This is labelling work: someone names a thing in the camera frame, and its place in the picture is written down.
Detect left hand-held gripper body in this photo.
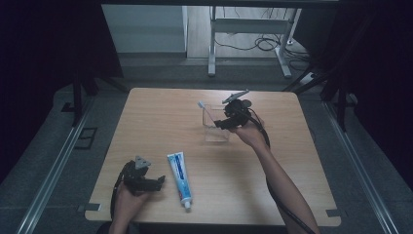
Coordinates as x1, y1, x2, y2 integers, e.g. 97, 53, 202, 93
121, 155, 158, 196

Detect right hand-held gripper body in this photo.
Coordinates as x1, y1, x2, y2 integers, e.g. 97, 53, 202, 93
221, 89, 253, 129

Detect clear plastic cup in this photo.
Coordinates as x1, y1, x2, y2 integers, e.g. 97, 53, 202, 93
202, 103, 235, 143

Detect pink toothbrush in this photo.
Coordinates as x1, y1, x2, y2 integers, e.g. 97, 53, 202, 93
197, 99, 219, 129

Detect person's right hand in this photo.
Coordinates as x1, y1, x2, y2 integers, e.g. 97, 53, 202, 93
231, 117, 271, 152

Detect person's left hand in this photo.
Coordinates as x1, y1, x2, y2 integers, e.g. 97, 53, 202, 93
112, 182, 151, 226

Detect blue white toothpaste tube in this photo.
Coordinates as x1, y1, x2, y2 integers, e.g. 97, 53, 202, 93
167, 151, 194, 212

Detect black metal stand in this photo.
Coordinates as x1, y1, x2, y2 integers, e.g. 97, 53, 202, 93
282, 13, 374, 133
71, 69, 130, 128

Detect dark curtain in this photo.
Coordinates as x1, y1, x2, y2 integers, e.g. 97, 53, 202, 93
0, 0, 124, 184
293, 0, 413, 191

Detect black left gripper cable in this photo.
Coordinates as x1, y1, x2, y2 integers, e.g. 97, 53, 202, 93
108, 161, 133, 219

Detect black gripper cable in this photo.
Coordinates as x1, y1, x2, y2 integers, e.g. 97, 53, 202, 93
108, 161, 133, 219
246, 106, 317, 234

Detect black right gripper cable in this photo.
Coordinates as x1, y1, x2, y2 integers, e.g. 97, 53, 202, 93
246, 106, 317, 234

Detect black floor cables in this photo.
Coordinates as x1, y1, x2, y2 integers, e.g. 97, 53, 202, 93
213, 8, 311, 71

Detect white metal desk frame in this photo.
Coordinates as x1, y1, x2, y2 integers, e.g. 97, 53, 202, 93
207, 5, 303, 80

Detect metal floor rail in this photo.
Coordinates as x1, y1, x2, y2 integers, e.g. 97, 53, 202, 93
322, 100, 398, 234
16, 97, 95, 234

